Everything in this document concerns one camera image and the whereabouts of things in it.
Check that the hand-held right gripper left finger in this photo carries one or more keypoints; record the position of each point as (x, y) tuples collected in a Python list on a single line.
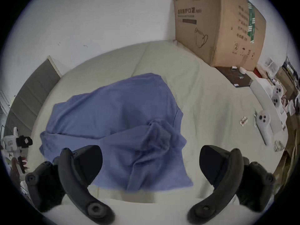
[(70, 184)]

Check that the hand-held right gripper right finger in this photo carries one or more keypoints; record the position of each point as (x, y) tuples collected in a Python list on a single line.
[(230, 177)]

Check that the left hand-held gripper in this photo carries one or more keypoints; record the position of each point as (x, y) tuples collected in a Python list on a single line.
[(11, 142)]

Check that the small red white wrapper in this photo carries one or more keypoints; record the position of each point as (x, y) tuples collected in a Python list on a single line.
[(243, 121)]

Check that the crumpled printed paper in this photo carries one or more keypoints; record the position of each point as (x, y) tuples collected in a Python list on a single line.
[(279, 146)]

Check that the white hand controller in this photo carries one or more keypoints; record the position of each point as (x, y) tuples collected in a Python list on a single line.
[(276, 100), (264, 125), (278, 89)]

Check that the grey padded headboard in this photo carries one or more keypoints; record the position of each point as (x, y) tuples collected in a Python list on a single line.
[(30, 97)]

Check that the bed with beige sheet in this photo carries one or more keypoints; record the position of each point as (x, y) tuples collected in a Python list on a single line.
[(211, 102)]

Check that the blue shirt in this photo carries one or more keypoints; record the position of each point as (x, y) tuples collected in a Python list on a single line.
[(117, 116)]

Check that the white open box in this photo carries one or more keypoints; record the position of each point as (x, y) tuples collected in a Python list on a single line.
[(267, 99)]

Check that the dark brown side table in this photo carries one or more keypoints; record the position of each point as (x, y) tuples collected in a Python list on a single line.
[(234, 76)]

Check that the large brown cardboard carton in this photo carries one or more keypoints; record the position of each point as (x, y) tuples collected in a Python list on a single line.
[(218, 24)]

